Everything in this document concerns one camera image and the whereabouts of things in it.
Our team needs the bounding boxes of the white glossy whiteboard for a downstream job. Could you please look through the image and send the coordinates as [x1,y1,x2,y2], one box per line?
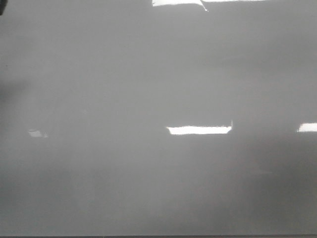
[0,0,317,236]

